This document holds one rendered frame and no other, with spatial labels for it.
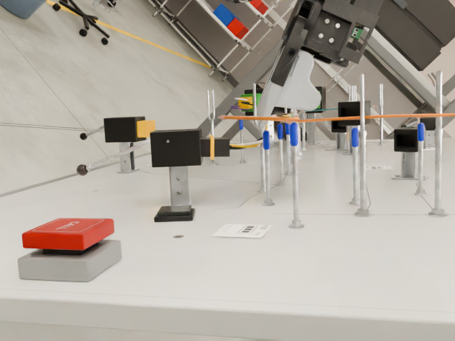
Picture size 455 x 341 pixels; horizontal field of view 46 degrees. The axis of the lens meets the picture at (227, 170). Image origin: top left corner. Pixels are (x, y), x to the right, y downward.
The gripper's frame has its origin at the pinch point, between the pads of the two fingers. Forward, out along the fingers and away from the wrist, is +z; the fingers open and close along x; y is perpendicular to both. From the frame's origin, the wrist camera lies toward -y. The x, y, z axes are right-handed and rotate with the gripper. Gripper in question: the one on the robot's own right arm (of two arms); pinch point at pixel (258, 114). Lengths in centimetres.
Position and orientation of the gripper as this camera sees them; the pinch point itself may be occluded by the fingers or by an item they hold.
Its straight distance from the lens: 59.4
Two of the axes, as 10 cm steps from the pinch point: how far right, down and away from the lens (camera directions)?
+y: 9.2, 3.8, 0.5
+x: 0.1, -1.3, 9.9
